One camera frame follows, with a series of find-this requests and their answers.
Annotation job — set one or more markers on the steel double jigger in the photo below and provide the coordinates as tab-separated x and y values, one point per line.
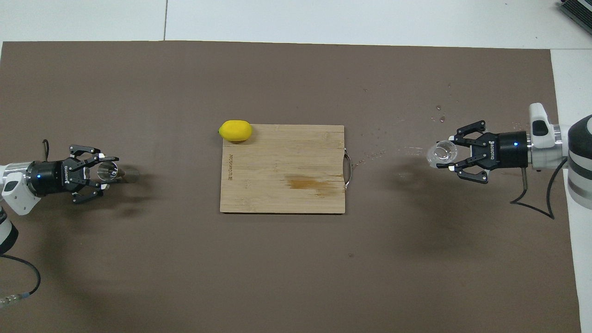
132	175

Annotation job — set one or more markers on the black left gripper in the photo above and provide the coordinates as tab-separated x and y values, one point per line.
46	179

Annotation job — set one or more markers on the brown table mat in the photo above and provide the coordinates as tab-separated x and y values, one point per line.
138	277

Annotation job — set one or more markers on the clear glass cup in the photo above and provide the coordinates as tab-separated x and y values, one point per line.
441	155

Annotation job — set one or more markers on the yellow lemon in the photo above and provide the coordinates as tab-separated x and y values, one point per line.
236	130

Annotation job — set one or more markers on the wooden cutting board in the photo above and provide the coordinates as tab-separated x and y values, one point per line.
277	194

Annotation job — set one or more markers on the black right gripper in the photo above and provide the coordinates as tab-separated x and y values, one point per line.
508	152

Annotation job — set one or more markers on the grey ribbed device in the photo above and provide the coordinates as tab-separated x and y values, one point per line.
578	9

